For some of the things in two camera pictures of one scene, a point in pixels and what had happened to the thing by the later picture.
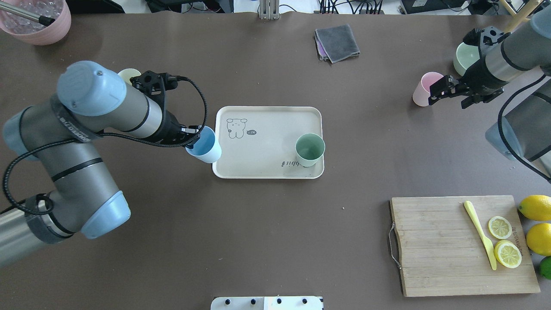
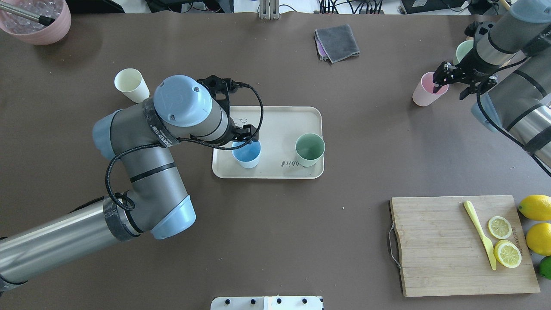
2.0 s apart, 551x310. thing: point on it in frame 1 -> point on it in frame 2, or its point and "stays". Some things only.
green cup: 310,148 stays
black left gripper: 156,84 -> 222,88
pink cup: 420,96 stays
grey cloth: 335,43 stays
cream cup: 126,74 stays
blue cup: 208,149 -> 248,156
